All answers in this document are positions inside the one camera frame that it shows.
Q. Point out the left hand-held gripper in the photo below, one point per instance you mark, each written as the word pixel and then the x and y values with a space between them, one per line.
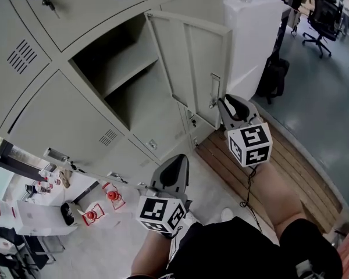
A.
pixel 157 211

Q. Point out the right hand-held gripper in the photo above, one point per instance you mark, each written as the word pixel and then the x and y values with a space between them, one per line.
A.
pixel 250 144

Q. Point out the grey metal locker cabinet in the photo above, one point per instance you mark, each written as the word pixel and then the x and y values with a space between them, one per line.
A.
pixel 61 106

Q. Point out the person's left forearm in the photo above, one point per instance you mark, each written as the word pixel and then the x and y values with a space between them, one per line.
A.
pixel 151 257

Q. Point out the person's right forearm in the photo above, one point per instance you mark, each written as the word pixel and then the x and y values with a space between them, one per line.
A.
pixel 276 196

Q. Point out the white side cabinet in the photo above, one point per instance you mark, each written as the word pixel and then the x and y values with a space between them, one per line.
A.
pixel 247 39

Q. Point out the person's white left shoe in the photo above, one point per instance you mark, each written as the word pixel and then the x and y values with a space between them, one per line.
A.
pixel 190 218

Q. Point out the person's white shoe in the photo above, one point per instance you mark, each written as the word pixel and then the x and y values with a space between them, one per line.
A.
pixel 190 218
pixel 228 214

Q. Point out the black backpack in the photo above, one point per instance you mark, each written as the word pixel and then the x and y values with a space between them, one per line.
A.
pixel 273 77

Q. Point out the person's white right shoe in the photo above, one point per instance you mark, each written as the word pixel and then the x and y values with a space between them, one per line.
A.
pixel 228 214

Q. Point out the wooden floor platform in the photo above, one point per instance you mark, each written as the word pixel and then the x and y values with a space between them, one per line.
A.
pixel 293 170

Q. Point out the person's black clothing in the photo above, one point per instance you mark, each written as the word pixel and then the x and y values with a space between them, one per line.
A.
pixel 235 251

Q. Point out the white low shelf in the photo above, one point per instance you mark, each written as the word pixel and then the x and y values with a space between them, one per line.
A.
pixel 75 190

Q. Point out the beige cloth bag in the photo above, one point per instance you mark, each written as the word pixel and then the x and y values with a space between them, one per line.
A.
pixel 64 176

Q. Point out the small white waste bin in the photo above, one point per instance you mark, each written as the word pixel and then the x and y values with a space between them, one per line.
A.
pixel 68 214

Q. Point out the clear bottle red label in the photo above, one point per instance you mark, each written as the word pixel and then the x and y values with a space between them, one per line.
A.
pixel 57 181
pixel 45 187
pixel 43 173

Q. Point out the black office chair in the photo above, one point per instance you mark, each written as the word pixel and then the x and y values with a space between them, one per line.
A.
pixel 322 13

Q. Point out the black flask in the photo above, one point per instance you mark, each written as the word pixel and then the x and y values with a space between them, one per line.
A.
pixel 31 189

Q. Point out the black metal stand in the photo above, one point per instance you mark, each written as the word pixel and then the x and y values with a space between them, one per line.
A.
pixel 43 251

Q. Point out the clear water jug red label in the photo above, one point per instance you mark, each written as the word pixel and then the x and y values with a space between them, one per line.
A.
pixel 0 211

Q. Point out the black window frame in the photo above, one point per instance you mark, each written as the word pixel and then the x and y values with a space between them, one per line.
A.
pixel 14 158

